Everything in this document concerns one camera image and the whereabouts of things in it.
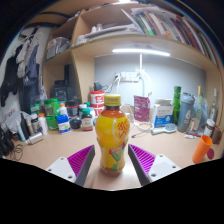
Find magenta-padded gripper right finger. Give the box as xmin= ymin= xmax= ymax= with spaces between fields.
xmin=128 ymin=143 xmax=183 ymax=187

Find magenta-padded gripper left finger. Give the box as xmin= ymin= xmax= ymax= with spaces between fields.
xmin=45 ymin=144 xmax=96 ymax=188

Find yellow-label drink bottle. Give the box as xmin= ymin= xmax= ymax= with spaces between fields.
xmin=95 ymin=94 xmax=131 ymax=177

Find light blue hairbrush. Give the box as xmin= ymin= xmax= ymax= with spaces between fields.
xmin=150 ymin=123 xmax=178 ymax=136

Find orange plastic cup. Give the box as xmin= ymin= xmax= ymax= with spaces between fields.
xmin=192 ymin=134 xmax=213 ymax=164

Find white bottle blue label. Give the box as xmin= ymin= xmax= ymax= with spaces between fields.
xmin=55 ymin=103 xmax=72 ymax=135

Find white bottle orange cap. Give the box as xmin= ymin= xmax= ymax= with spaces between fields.
xmin=37 ymin=113 xmax=50 ymax=136

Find dark jar green lid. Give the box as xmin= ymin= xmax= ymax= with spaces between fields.
xmin=80 ymin=108 xmax=94 ymax=132

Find blue and white box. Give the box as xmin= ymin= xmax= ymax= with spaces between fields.
xmin=151 ymin=98 xmax=174 ymax=128

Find brown jar white lid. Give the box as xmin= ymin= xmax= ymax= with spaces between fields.
xmin=203 ymin=118 xmax=216 ymax=138

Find pink pouch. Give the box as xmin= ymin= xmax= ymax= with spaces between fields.
xmin=133 ymin=95 xmax=151 ymax=123

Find tall green bottle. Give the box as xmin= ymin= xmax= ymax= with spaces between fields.
xmin=172 ymin=85 xmax=183 ymax=125

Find blue bottle gold cap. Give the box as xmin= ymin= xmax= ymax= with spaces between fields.
xmin=195 ymin=85 xmax=205 ymax=131

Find red and white canister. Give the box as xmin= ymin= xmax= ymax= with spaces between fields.
xmin=89 ymin=90 xmax=106 ymax=116

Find large clear glass bottle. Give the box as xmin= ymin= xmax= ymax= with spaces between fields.
xmin=208 ymin=88 xmax=219 ymax=123

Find white power strip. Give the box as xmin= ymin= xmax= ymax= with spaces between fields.
xmin=114 ymin=71 xmax=141 ymax=83

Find hanging dark clothes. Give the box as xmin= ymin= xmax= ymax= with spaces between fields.
xmin=0 ymin=31 xmax=44 ymax=108

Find white shelf light bar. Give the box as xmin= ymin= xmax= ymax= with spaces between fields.
xmin=112 ymin=48 xmax=171 ymax=57

